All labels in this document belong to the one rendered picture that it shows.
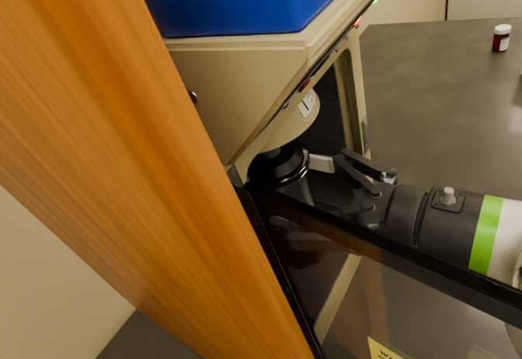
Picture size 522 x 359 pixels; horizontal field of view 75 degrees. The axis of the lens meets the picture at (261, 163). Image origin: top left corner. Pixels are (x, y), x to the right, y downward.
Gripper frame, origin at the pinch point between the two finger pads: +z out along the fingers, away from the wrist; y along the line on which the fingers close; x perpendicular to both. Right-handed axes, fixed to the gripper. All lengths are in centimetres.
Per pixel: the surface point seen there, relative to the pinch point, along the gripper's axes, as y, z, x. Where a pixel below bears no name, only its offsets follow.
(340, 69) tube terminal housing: -13.7, -5.0, -12.9
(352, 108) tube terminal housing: -15.0, -5.4, -5.0
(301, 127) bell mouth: 0.9, -6.1, -13.0
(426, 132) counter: -48, -9, 25
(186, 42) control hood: 16.4, -11.2, -31.7
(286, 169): 1.7, -2.3, -5.6
